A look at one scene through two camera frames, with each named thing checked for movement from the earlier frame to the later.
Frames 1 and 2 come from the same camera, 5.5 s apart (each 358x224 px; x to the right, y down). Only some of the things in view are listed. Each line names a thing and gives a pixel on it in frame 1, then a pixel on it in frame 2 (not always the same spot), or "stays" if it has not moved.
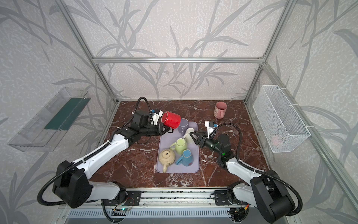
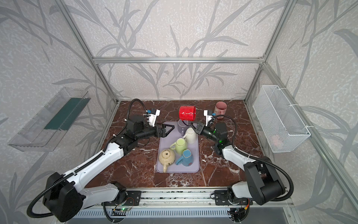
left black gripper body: [161, 129] stays
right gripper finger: [195, 137] → [193, 127]
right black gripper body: [204, 140] → [200, 128]
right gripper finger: [199, 135] → [199, 123]
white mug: [188, 137] stays
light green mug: [180, 145] stays
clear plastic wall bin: [44, 130] stays
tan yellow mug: [166, 157] stays
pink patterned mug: [220, 110] stays
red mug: [171, 119] → [187, 113]
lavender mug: [183, 125] stays
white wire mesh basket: [281, 127] stays
